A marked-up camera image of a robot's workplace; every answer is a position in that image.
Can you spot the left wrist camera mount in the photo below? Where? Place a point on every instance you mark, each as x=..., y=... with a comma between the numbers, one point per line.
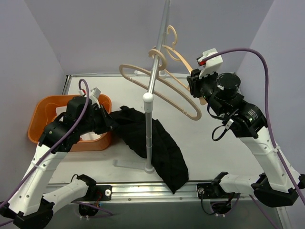
x=93, y=94

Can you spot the aluminium mounting rail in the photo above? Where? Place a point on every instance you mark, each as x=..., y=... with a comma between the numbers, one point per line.
x=152, y=190

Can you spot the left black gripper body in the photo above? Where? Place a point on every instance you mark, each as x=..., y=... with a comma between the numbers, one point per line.
x=104, y=117

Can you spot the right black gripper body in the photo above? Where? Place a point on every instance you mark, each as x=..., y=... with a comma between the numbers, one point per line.
x=193, y=84

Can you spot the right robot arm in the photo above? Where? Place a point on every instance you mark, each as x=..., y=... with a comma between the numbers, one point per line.
x=273, y=187

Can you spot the white pleated skirt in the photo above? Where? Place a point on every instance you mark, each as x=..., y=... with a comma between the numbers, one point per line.
x=85, y=137

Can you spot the silver clothes rack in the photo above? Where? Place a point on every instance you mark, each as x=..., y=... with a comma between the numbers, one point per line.
x=148, y=98

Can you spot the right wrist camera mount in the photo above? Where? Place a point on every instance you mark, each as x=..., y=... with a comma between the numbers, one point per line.
x=210, y=66

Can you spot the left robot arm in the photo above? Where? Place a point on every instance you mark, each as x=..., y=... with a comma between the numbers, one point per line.
x=29, y=206

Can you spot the black garment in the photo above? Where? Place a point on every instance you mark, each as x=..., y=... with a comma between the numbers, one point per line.
x=167, y=158

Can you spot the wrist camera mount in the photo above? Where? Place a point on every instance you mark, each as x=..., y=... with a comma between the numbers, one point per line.
x=93, y=94
x=210, y=66

